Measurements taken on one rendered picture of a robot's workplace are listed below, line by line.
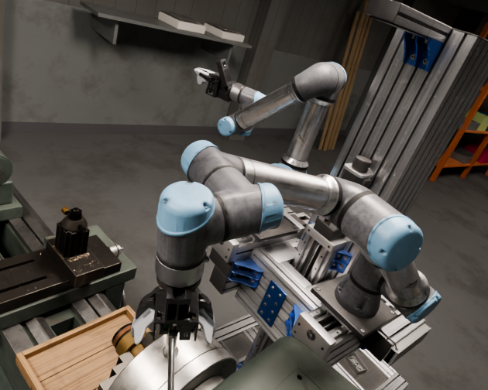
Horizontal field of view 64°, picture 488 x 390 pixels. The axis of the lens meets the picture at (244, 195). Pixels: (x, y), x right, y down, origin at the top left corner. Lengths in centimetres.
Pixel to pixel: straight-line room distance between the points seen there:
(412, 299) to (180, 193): 82
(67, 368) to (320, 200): 86
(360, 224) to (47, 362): 95
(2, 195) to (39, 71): 275
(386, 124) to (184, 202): 102
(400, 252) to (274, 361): 37
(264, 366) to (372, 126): 89
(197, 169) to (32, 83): 388
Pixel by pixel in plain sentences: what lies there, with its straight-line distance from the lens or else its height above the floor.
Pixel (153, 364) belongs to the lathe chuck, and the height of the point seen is 122.
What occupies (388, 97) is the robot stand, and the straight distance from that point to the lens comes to 145.
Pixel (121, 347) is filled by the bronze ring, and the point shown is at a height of 110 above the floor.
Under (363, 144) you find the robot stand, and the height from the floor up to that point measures 160.
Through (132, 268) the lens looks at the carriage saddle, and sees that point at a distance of 157.
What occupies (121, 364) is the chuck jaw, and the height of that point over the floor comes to 110.
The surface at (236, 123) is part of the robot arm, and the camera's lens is 155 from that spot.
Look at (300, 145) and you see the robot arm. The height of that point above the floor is 148.
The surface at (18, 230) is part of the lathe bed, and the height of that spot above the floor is 86.
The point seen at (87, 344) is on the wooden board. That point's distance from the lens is 137.
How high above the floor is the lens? 195
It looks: 27 degrees down
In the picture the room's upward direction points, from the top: 20 degrees clockwise
